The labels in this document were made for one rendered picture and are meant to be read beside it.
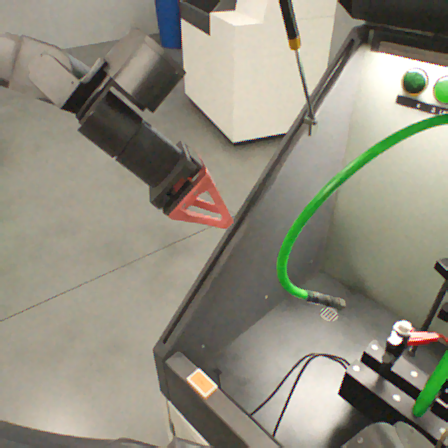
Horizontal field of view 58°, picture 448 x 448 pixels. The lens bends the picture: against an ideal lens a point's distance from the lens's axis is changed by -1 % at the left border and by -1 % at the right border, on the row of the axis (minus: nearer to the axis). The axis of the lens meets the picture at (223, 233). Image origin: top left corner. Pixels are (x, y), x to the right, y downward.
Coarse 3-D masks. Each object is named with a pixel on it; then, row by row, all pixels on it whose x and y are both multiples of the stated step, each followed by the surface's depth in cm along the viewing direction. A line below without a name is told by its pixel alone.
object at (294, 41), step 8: (280, 0) 57; (288, 0) 57; (280, 8) 58; (288, 8) 58; (288, 16) 59; (288, 24) 60; (296, 24) 60; (288, 32) 61; (296, 32) 61; (288, 40) 62; (296, 40) 62; (296, 48) 63; (296, 56) 64; (304, 72) 67; (304, 80) 68; (304, 88) 69; (312, 112) 74; (304, 120) 76; (312, 120) 75; (320, 120) 76; (312, 128) 76
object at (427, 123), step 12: (420, 120) 50; (432, 120) 49; (444, 120) 50; (396, 132) 49; (408, 132) 49; (384, 144) 49; (360, 156) 49; (372, 156) 49; (348, 168) 49; (360, 168) 49; (336, 180) 50; (324, 192) 50; (312, 204) 51; (300, 216) 52; (300, 228) 52; (288, 240) 53; (288, 252) 54; (276, 264) 56; (288, 288) 59
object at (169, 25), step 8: (160, 0) 560; (168, 0) 556; (176, 0) 557; (160, 8) 568; (168, 8) 563; (176, 8) 563; (160, 16) 577; (168, 16) 571; (176, 16) 570; (160, 24) 586; (168, 24) 578; (176, 24) 577; (160, 32) 596; (168, 32) 586; (176, 32) 585; (160, 40) 606; (168, 40) 594; (176, 40) 592
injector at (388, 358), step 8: (400, 336) 64; (408, 336) 63; (400, 344) 64; (384, 352) 68; (392, 352) 66; (400, 352) 66; (384, 360) 65; (392, 360) 66; (384, 368) 70; (384, 376) 71
